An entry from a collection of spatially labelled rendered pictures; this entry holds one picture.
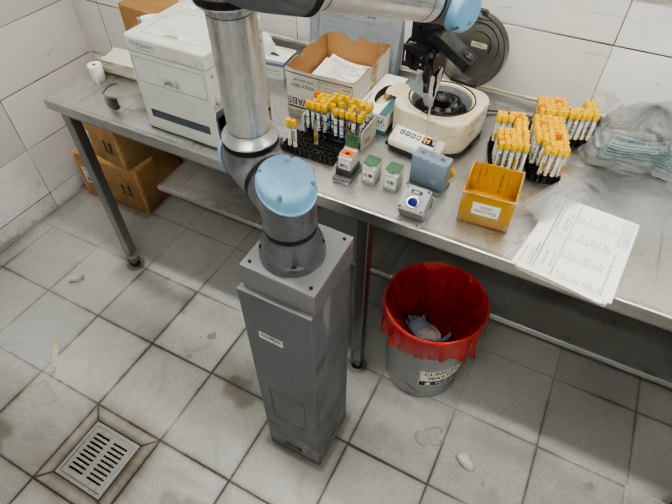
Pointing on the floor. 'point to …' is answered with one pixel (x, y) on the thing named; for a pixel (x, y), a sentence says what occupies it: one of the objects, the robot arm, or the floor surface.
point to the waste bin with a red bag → (448, 296)
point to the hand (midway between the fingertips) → (430, 101)
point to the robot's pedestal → (300, 367)
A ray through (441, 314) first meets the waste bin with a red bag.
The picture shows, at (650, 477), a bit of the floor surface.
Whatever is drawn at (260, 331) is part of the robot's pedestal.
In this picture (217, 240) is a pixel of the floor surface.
